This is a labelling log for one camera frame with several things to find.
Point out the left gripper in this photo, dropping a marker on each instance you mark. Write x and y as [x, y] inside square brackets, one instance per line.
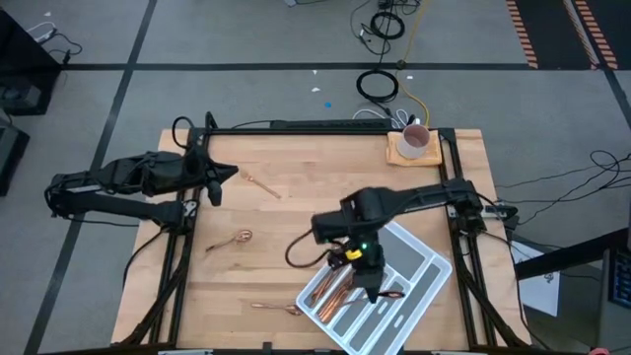
[202, 172]

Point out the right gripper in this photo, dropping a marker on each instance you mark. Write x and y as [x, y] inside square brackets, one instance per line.
[367, 266]

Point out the rose gold spoon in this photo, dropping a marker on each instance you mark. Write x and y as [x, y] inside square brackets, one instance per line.
[295, 310]
[244, 236]
[397, 295]

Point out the rose gold knife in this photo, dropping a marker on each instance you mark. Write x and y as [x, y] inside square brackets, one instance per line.
[335, 303]
[329, 311]
[340, 298]
[345, 291]

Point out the white plastic cutlery tray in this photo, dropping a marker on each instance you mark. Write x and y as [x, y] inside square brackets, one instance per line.
[419, 276]

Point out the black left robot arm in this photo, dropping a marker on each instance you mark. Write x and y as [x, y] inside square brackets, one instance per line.
[123, 172]

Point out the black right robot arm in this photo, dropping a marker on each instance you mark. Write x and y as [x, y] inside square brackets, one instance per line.
[419, 194]

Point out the black power strip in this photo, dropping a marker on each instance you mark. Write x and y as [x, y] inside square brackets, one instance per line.
[330, 124]

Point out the yellow folded cloth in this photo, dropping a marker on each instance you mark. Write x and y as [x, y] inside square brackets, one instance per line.
[435, 155]

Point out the white cup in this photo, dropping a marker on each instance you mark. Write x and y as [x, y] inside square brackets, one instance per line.
[413, 140]

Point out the white paper sheet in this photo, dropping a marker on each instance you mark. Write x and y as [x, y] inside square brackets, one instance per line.
[539, 291]

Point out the black equipment box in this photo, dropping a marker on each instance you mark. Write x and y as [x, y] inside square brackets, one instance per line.
[10, 158]

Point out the black cabinet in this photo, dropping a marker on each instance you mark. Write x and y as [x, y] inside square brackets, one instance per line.
[24, 74]

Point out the red object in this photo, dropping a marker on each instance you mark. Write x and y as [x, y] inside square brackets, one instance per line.
[600, 352]

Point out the grey equipment cart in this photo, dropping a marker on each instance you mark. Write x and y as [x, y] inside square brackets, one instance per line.
[611, 320]

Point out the black mat orange striped edge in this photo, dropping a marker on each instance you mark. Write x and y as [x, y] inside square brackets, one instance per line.
[552, 29]

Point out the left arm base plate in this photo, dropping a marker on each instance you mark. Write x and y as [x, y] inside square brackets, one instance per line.
[190, 208]

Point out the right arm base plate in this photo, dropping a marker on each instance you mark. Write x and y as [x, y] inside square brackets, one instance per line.
[503, 211]

